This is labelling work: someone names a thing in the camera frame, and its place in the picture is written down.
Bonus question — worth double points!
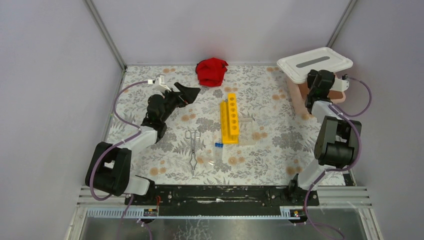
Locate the pink plastic storage box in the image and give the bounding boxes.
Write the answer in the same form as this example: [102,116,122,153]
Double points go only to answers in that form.
[286,78,346,116]

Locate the white plastic box lid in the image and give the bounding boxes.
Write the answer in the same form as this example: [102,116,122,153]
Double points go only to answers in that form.
[276,47,353,84]

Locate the metal forceps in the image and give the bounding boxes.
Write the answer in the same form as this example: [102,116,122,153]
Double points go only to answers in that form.
[184,129,202,177]

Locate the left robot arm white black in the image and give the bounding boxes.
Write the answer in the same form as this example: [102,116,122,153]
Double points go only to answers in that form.
[85,80,201,206]

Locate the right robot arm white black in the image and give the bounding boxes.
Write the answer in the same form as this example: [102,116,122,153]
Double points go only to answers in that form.
[285,70,362,206]

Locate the red cloth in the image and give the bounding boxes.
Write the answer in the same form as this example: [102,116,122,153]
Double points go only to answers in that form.
[195,57,228,87]

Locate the yellow test tube rack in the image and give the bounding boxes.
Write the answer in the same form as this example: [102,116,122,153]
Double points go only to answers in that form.
[220,93,240,144]

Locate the clear tube blue cap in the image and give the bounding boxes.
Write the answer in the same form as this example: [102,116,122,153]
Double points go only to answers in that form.
[215,143,224,161]
[213,142,221,163]

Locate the clear plastic container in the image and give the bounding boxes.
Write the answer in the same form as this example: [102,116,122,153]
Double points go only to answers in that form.
[238,118,256,146]

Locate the floral table mat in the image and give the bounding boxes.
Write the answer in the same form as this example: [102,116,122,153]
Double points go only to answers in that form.
[131,65,320,185]

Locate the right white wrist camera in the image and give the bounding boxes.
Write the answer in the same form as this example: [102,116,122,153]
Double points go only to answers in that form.
[331,77,350,92]

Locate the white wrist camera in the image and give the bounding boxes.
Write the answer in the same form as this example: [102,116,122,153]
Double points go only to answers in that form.
[331,77,350,92]
[147,74,171,94]

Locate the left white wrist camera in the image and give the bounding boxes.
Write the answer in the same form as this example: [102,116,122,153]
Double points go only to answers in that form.
[147,74,171,94]

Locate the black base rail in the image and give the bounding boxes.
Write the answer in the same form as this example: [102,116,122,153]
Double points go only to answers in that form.
[124,184,304,214]

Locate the white slotted cable duct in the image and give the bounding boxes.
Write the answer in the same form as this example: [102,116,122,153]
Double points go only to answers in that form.
[86,207,304,221]

